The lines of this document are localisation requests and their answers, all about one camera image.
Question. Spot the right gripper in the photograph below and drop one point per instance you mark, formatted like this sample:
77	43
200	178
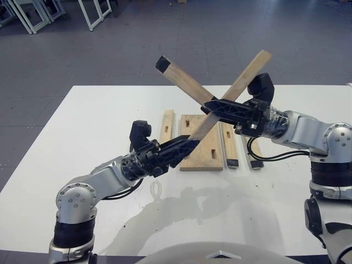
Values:
257	118

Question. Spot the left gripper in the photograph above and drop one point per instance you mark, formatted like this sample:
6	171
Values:
145	162

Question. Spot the wooden bar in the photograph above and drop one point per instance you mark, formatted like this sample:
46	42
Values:
247	74
167	123

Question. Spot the wooden leg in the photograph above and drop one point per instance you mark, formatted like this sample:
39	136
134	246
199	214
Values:
230	148
184	79
255	154

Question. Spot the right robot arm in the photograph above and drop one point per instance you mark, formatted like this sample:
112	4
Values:
308	129

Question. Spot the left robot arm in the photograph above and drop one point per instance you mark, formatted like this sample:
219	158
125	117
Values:
104	178

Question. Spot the wooden seat board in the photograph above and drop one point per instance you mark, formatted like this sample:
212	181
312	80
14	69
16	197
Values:
204	154

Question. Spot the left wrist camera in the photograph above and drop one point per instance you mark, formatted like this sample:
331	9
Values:
140	132

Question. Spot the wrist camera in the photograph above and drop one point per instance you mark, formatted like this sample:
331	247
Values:
262	86
140	132

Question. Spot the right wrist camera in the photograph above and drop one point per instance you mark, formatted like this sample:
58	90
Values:
262	86

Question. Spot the white metal frame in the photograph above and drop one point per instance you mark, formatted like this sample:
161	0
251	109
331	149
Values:
33	19
94	16

